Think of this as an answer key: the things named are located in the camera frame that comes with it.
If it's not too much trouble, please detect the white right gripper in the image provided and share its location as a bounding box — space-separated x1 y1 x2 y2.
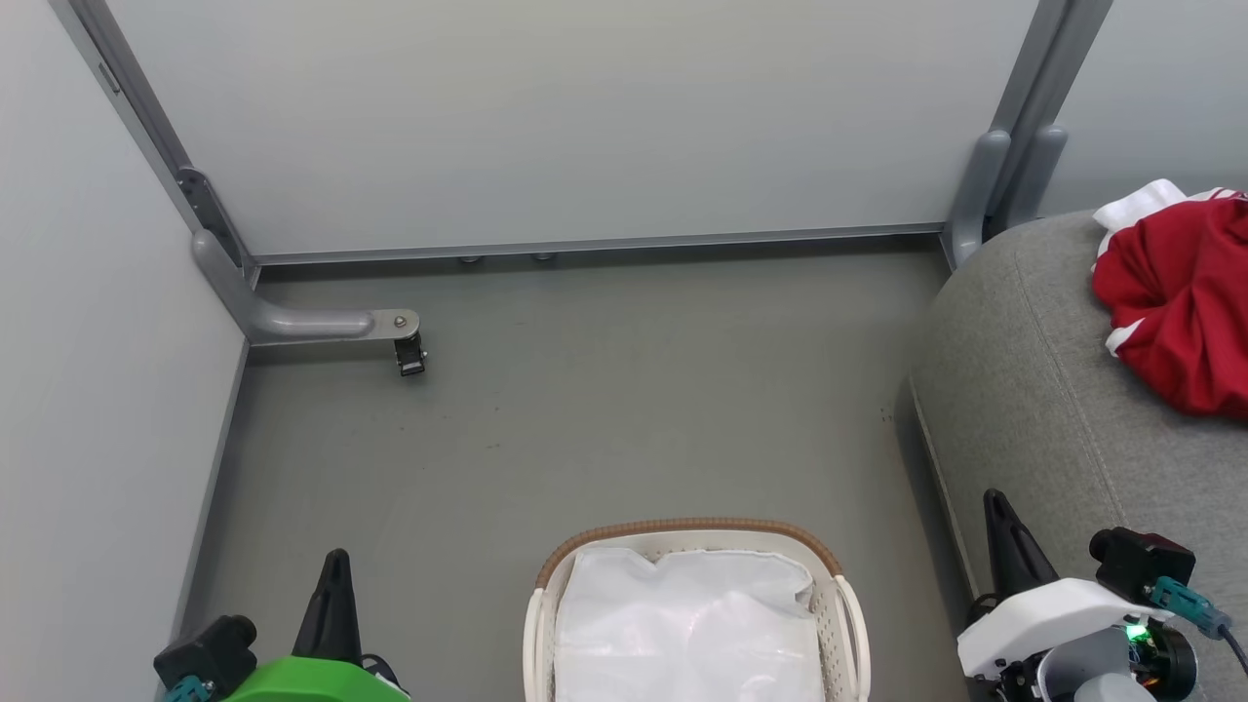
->
955 487 1172 702

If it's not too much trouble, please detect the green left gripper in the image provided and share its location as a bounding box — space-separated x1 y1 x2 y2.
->
224 548 411 702

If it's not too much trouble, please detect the white plastic laundry basket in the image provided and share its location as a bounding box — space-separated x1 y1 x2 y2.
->
523 517 872 702

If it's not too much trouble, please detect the white cloth basket liner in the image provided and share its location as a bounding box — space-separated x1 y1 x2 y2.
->
554 546 828 702

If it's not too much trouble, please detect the grey fabric sofa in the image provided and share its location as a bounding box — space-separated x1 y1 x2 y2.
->
909 210 1248 702

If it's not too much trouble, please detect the red garment with white trim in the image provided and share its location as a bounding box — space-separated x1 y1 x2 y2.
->
1090 178 1248 422

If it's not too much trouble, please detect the grey partition bottom rail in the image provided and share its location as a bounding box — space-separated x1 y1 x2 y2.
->
252 223 947 266
171 336 251 644

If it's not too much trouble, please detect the teal right camera connector cable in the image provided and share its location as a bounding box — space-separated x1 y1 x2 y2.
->
1149 575 1248 674

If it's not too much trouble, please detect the grey post with long foot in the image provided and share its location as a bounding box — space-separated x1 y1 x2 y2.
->
49 0 421 348

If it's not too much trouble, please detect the grey metal partition post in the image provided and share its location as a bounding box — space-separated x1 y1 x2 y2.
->
939 0 1114 270

